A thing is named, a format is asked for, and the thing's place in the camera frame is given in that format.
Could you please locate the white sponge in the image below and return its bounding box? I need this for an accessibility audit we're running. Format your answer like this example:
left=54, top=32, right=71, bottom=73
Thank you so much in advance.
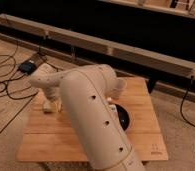
left=42, top=100, right=61, bottom=113

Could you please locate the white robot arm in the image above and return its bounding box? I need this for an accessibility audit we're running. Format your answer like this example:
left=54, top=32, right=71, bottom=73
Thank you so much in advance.
left=30, top=64, right=146, bottom=171

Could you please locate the black power adapter box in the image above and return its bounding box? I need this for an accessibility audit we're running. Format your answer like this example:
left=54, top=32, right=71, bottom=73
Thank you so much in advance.
left=18, top=61, right=37, bottom=75

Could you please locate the translucent plastic cup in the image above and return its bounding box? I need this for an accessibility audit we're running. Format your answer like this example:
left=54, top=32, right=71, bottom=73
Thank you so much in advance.
left=111, top=78, right=127, bottom=99

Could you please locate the black bowl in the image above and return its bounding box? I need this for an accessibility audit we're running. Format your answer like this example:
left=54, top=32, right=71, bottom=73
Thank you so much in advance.
left=115, top=104, right=130, bottom=131

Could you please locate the black cable on floor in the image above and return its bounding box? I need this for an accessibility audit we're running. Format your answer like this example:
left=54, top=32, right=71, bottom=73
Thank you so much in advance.
left=0, top=39, right=69, bottom=144

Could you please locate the wooden shelf rail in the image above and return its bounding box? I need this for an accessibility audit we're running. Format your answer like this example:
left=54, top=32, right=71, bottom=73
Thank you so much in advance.
left=0, top=14, right=195, bottom=78

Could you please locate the black cable right side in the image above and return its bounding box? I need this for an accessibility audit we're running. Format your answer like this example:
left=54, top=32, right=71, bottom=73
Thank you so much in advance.
left=179, top=75, right=195, bottom=165

